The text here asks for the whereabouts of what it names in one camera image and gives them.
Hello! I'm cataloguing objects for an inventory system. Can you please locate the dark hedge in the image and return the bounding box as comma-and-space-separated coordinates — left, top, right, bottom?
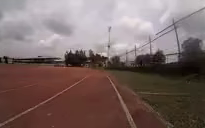
104, 58, 205, 78

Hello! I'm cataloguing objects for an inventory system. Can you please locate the tall wire mesh fence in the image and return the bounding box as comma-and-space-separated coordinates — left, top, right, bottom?
118, 1, 205, 77

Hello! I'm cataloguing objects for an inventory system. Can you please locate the row of dark trees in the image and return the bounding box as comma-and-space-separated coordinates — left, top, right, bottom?
63, 48, 109, 68

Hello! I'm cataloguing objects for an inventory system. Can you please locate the dark building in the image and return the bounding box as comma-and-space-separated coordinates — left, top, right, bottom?
134, 49, 167, 66

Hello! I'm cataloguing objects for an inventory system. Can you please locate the floodlight mast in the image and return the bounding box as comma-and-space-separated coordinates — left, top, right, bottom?
106, 26, 113, 64

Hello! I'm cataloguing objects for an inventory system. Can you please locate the large dark tree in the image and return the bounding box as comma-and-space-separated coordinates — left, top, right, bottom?
181, 37, 205, 62

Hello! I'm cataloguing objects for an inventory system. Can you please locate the low grandstand building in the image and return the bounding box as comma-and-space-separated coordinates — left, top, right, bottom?
10, 55, 64, 65

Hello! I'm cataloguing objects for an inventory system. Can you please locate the red running track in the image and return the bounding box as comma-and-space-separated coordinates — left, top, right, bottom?
0, 64, 171, 128

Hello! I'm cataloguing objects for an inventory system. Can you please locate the grass strip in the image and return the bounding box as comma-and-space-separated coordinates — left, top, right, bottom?
107, 69, 205, 128

